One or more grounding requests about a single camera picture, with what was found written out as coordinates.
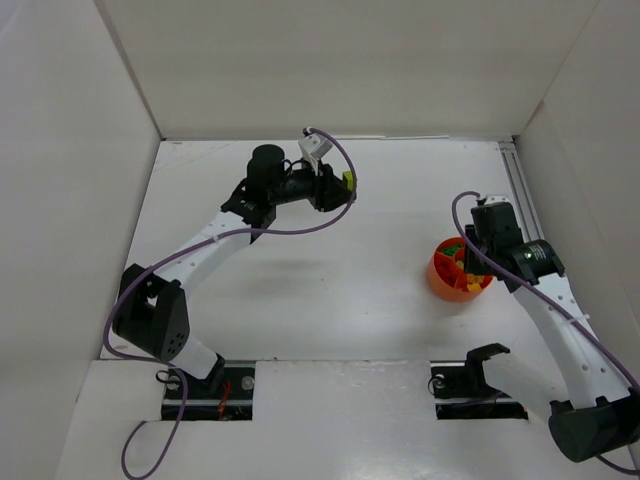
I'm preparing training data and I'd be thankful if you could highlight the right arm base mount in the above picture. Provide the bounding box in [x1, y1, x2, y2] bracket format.
[427, 343, 529, 421]

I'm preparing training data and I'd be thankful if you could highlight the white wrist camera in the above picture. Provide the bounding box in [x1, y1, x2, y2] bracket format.
[476, 194, 511, 206]
[298, 129, 333, 173]

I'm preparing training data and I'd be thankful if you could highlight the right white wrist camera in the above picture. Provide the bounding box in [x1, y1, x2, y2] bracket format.
[476, 194, 511, 206]

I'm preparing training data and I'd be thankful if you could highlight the yellow curved lego piece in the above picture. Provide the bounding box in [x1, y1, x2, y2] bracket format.
[465, 275, 492, 293]

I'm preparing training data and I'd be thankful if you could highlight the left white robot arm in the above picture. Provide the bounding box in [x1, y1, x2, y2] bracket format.
[109, 133, 356, 392]

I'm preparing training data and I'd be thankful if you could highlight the dark green lego plate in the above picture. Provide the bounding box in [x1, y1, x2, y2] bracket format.
[439, 243, 464, 257]

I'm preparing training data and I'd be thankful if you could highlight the orange round divided container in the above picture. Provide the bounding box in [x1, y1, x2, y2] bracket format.
[426, 237, 494, 303]

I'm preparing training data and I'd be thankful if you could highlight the lime green long lego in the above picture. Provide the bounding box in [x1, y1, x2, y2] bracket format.
[342, 171, 357, 193]

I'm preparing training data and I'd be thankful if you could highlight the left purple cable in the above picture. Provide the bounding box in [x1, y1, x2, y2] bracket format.
[102, 128, 357, 480]

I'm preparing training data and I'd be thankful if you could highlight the aluminium rail on right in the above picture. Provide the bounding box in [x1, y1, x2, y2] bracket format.
[498, 141, 544, 240]

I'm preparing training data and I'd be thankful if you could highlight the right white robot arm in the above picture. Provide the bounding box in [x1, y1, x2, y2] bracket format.
[456, 192, 639, 463]

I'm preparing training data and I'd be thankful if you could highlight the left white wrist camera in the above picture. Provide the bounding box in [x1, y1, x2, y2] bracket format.
[298, 129, 333, 173]

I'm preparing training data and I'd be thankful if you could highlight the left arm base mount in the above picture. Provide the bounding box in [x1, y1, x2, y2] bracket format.
[155, 361, 256, 422]

